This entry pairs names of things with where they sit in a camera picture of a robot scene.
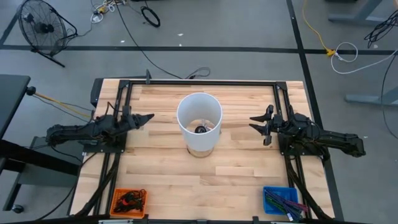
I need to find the grey desk foot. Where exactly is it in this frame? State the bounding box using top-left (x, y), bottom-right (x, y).
top-left (345, 86), bottom-right (398, 107)

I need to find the black floor fan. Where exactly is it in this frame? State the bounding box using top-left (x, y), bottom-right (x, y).
top-left (17, 0), bottom-right (78, 68)

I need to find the grey desk leg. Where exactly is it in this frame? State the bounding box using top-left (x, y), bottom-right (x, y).
top-left (328, 0), bottom-right (398, 26)

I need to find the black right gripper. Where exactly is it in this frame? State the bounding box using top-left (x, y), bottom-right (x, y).
top-left (249, 104), bottom-right (285, 146)

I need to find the grey cable loop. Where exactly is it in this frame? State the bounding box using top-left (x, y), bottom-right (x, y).
top-left (185, 67), bottom-right (211, 80)

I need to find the black desk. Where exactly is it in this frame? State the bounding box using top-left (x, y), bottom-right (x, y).
top-left (0, 73), bottom-right (85, 215)

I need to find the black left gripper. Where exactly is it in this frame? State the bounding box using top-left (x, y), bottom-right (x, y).
top-left (121, 105), bottom-right (155, 131)

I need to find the orange plastic bin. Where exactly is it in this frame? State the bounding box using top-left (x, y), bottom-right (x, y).
top-left (109, 187), bottom-right (149, 219)

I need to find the white cable tangle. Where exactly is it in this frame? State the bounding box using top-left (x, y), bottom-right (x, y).
top-left (90, 0), bottom-right (128, 24)

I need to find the black cable tangle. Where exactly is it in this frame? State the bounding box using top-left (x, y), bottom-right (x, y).
top-left (364, 11), bottom-right (398, 49)

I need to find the white floor cable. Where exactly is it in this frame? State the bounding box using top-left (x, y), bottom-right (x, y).
top-left (330, 42), bottom-right (398, 75)

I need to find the thin black floor cable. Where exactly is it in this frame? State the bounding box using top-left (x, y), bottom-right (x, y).
top-left (381, 54), bottom-right (398, 140)

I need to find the black coiled floor cable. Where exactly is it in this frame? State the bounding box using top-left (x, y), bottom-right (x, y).
top-left (140, 6), bottom-right (162, 28)

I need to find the long black floor cable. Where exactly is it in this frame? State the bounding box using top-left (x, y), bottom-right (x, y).
top-left (114, 0), bottom-right (184, 80)

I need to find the yellow extension cord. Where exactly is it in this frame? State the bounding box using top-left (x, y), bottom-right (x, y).
top-left (302, 0), bottom-right (337, 58)

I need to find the blue plastic bin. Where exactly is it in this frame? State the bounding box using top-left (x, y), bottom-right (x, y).
top-left (262, 185), bottom-right (301, 216)

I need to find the yellow cable with black knob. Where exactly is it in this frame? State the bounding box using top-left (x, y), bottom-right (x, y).
top-left (25, 86), bottom-right (94, 118)

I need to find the maroon USB cable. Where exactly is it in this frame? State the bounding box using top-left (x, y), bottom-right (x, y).
top-left (287, 200), bottom-right (310, 213)

